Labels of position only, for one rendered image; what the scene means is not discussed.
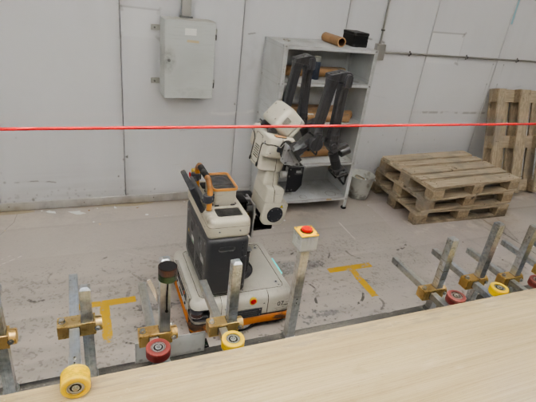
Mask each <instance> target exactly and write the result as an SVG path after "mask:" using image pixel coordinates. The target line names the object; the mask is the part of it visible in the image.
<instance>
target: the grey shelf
mask: <svg viewBox="0 0 536 402"><path fill-rule="evenodd" d="M283 38H285V39H287V37H267V36H265V44H264V52H263V59H262V74H261V82H260V90H259V98H258V112H257V119H260V118H261V119H262V120H264V118H263V114H264V112H265V111H266V110H267V109H268V108H269V107H270V106H271V105H272V104H273V103H274V102H275V101H277V100H281V101H282V100H283V97H284V94H285V91H286V86H287V82H288V79H289V76H286V65H292V61H291V58H292V57H293V56H297V55H301V54H309V55H311V56H314V57H315V56H321V66H325V67H342V68H345V69H346V71H348V72H350V73H352V74H353V85H352V88H351V89H349V91H348V95H347V99H346V102H345V110H351V111H352V118H351V119H350V120H349V122H341V124H363V123H364V119H365V113H366V108H367V104H368V101H369V94H370V90H371V86H372V79H373V75H374V71H375V68H376V60H377V57H378V53H379V51H378V50H375V49H371V48H369V47H366V48H361V47H352V46H349V45H345V46H343V47H339V46H336V45H333V44H330V43H328V42H325V41H322V40H312V39H301V38H289V37H288V39H289V40H290V41H283ZM347 53H348V54H347ZM346 57H347V59H346ZM345 62H346V63H345ZM349 63H350V64H349ZM284 66H285V67H284ZM325 79H326V77H318V80H313V79H312V81H311V86H310V92H309V103H308V104H319V102H320V99H321V95H322V92H323V89H324V87H325ZM301 82H302V76H300V77H299V80H298V85H297V88H296V91H295V94H294V99H293V103H292V104H298V102H299V96H300V89H301ZM361 131H362V127H341V129H340V137H339V144H342V143H344V142H346V143H347V144H348V145H349V147H350V150H351V153H349V154H348V155H346V156H343V157H340V156H339V158H340V161H341V165H342V166H343V167H344V168H345V171H340V174H341V173H346V172H348V176H347V179H346V182H345V184H344V185H343V184H342V183H341V182H340V181H339V179H338V178H336V179H335V178H334V177H333V175H332V174H331V173H330V172H329V171H328V168H329V166H330V165H331V163H330V160H329V157H328V156H312V157H301V162H302V163H303V164H304V165H305V166H306V170H304V171H303V176H302V182H301V186H300V187H299V188H298V189H297V190H296V191H295V192H285V191H286V181H287V178H283V179H281V178H280V177H279V179H278V184H279V185H280V186H281V187H282V188H283V189H284V194H283V197H282V198H283V199H284V200H285V201H286V202H287V203H311V202H321V201H331V200H341V199H343V200H344V202H343V205H341V208H342V209H345V208H346V206H345V205H346V202H347V198H348V193H349V187H350V183H351V179H352V175H353V169H354V164H355V160H356V157H357V149H358V146H359V142H360V138H361ZM326 166H327V167H326ZM325 169H326V170H325ZM257 174H258V169H257V168H256V167H255V166H254V164H253V163H252V166H251V174H250V189H249V191H251V193H252V192H253V190H254V182H255V179H256V176H257ZM340 174H339V175H340Z"/></svg>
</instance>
